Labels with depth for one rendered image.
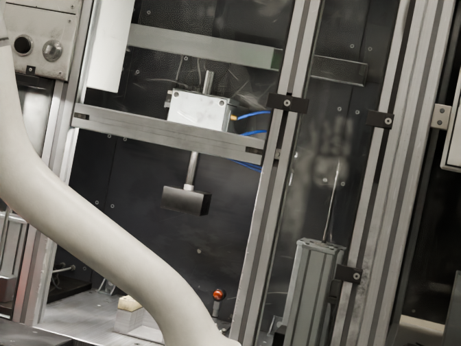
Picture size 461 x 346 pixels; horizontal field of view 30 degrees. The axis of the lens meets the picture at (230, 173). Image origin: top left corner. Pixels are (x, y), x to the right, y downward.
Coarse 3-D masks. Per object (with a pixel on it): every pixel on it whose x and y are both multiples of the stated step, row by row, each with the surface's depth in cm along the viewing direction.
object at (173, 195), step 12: (192, 156) 174; (192, 168) 174; (192, 180) 174; (168, 192) 173; (180, 192) 172; (192, 192) 171; (204, 192) 176; (168, 204) 173; (180, 204) 172; (192, 204) 171; (204, 204) 173
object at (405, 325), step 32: (416, 192) 220; (448, 192) 144; (416, 224) 145; (448, 224) 144; (416, 256) 145; (448, 256) 144; (416, 288) 145; (448, 288) 144; (416, 320) 145; (448, 320) 144
